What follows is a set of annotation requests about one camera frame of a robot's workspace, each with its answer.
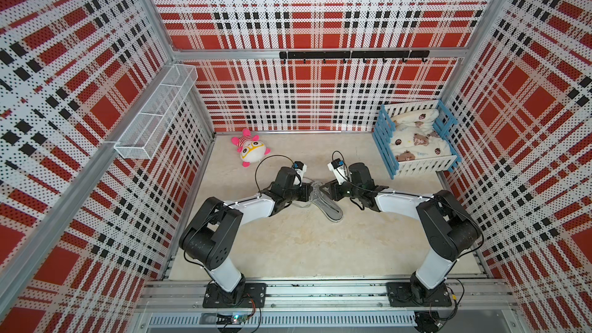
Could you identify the blue white slatted crate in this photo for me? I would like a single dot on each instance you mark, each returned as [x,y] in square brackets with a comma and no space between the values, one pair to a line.
[384,128]

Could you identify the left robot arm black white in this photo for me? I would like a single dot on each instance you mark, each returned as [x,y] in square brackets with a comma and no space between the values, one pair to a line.
[208,239]

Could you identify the black hook rail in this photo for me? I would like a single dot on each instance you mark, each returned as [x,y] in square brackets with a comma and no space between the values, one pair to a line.
[356,55]

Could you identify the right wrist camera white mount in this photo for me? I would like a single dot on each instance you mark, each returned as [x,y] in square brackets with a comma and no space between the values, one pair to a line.
[338,168]

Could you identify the grey shoelace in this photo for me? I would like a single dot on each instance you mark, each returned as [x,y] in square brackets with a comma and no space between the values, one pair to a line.
[318,197]

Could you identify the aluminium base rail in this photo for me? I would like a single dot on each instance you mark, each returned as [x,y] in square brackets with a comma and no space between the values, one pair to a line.
[339,305]

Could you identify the white pink plush toy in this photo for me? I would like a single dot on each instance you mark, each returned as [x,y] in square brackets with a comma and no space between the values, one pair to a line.
[250,147]

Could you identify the white wire mesh basket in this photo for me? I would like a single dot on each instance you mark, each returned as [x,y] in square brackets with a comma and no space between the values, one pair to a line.
[142,138]

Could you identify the grey canvas sneaker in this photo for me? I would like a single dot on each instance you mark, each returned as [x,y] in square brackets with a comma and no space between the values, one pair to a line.
[335,214]

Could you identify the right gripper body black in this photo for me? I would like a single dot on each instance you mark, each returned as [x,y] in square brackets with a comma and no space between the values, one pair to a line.
[344,190]

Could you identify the green circuit board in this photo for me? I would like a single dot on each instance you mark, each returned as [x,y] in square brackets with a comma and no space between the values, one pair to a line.
[234,319]

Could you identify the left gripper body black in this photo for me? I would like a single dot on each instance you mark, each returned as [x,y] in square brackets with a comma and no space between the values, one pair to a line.
[297,193]

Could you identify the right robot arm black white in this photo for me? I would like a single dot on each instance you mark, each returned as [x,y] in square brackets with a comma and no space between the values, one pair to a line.
[448,228]

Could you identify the white printed cloth bundle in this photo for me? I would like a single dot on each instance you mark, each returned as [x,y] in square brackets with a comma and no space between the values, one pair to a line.
[415,137]

